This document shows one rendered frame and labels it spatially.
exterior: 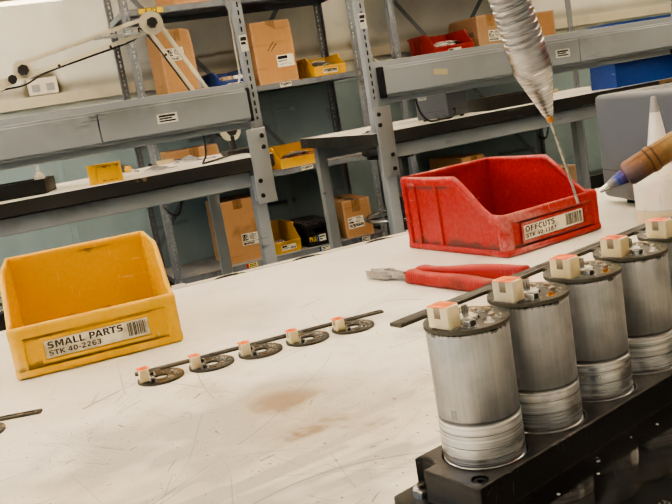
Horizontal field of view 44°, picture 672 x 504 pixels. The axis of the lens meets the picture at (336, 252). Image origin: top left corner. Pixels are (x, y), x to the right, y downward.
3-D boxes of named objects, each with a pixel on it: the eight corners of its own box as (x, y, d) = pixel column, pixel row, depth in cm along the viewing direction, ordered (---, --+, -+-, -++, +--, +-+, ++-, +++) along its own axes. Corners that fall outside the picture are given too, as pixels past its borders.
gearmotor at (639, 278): (694, 379, 30) (681, 239, 29) (656, 403, 28) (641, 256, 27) (632, 369, 32) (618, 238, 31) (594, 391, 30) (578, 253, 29)
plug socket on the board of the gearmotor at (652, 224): (678, 234, 30) (676, 216, 30) (665, 239, 30) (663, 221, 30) (657, 233, 31) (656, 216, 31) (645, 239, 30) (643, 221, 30)
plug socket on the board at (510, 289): (530, 296, 25) (528, 275, 25) (512, 304, 25) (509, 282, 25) (510, 294, 26) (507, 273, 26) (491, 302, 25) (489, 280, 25)
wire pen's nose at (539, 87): (523, 126, 25) (507, 79, 24) (541, 108, 25) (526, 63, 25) (556, 122, 24) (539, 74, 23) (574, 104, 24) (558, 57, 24)
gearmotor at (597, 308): (650, 406, 28) (635, 259, 27) (608, 433, 27) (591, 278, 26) (588, 394, 30) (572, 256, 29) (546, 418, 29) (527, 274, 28)
